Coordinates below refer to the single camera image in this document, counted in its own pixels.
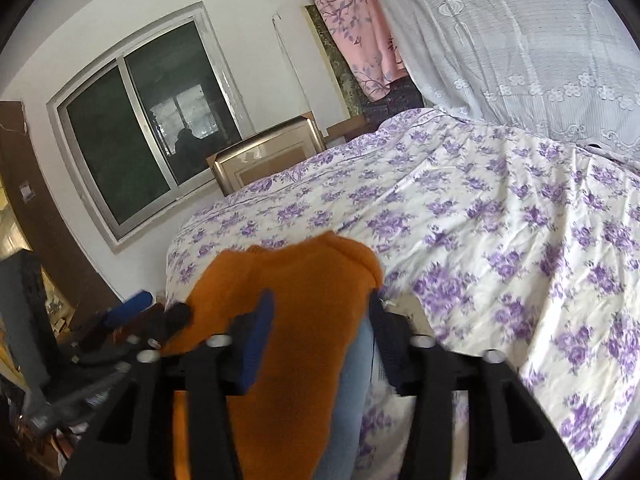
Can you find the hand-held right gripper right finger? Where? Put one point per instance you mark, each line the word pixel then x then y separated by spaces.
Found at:
pixel 390 347

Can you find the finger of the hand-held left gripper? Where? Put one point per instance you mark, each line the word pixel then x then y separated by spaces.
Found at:
pixel 175 316
pixel 127 306

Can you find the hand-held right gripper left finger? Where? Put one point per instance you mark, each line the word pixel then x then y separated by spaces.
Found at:
pixel 255 340

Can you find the orange knit garment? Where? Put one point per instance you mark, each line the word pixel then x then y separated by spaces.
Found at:
pixel 280 310

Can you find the light blue denim pants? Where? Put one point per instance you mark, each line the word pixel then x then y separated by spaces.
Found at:
pixel 350 395

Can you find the brown wooden panel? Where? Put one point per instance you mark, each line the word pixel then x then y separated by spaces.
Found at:
pixel 55 220

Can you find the purple floral bed sheet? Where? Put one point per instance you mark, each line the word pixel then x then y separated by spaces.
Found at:
pixel 500 235

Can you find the sliding glass window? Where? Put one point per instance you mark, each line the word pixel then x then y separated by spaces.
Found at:
pixel 140 125

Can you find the dark patterned cloth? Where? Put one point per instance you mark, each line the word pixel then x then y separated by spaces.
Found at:
pixel 395 100

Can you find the pink floral garment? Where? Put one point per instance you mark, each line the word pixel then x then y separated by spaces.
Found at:
pixel 350 25

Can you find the white lace curtain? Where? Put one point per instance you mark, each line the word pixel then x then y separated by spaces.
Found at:
pixel 500 35

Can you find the white wall switch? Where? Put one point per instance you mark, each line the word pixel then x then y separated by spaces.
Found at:
pixel 26 191

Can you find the gold picture frame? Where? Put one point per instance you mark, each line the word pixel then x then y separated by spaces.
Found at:
pixel 270 152

